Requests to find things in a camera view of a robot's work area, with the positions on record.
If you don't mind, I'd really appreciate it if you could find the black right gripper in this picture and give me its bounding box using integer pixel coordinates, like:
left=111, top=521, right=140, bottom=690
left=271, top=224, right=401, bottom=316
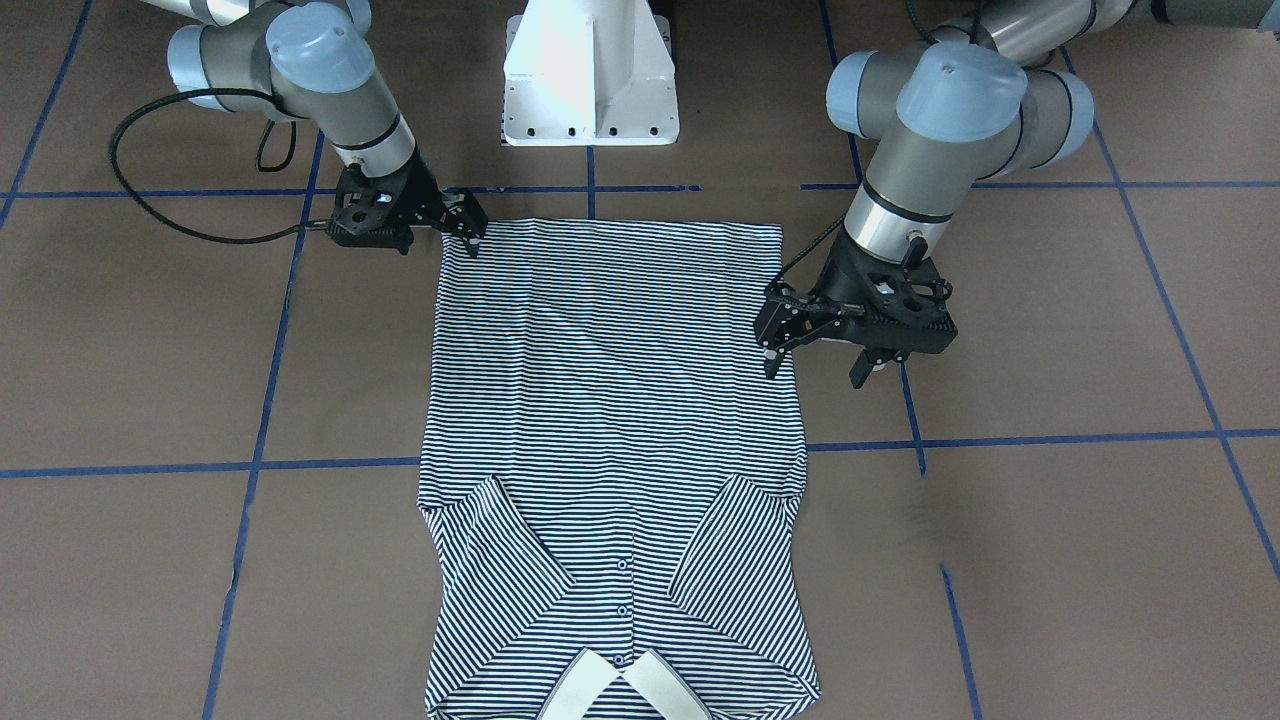
left=325, top=150, right=488, bottom=258

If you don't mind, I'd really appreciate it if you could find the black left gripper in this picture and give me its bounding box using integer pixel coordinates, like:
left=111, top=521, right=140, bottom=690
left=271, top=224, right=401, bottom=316
left=753, top=234, right=957, bottom=389

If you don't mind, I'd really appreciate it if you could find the navy white striped polo shirt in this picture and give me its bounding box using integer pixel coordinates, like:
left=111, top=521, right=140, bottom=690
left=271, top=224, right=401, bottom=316
left=417, top=219, right=820, bottom=719

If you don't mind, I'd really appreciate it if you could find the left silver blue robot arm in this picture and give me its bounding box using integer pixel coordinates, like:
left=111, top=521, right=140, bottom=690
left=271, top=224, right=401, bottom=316
left=754, top=1, right=1277, bottom=387

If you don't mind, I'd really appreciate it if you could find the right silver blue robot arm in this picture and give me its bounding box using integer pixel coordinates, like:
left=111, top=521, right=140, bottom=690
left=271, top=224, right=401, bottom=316
left=109, top=1, right=488, bottom=256

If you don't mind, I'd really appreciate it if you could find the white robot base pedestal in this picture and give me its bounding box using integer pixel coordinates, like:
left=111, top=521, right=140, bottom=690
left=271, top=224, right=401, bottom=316
left=500, top=1, right=681, bottom=147

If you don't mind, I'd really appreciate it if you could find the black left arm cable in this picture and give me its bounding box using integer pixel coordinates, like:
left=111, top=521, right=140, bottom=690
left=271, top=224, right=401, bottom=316
left=108, top=88, right=337, bottom=247

